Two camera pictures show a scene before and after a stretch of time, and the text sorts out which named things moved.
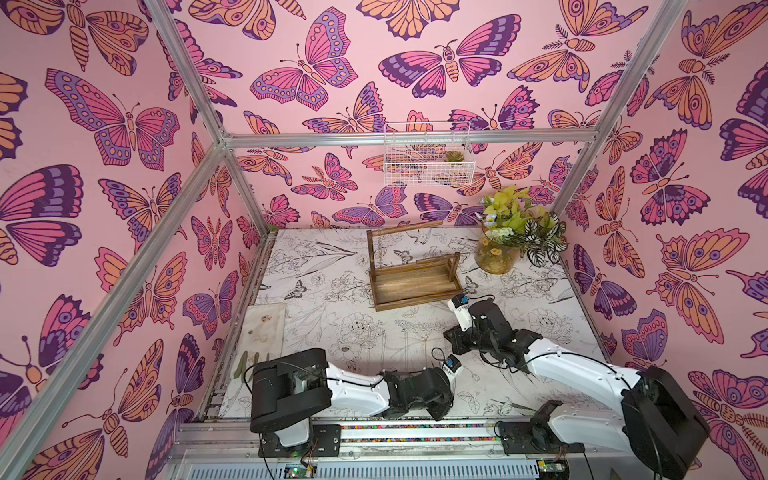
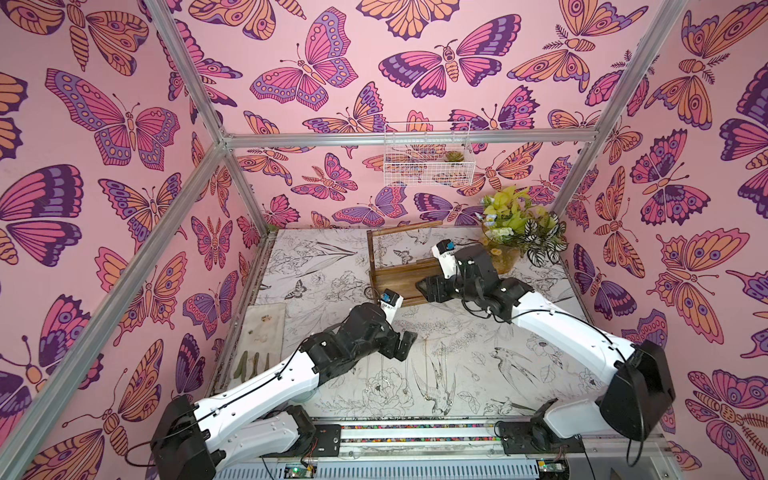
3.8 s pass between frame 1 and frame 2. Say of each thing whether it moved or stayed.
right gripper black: moved
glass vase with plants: stayed
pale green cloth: stayed
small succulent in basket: stayed
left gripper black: moved
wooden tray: stayed
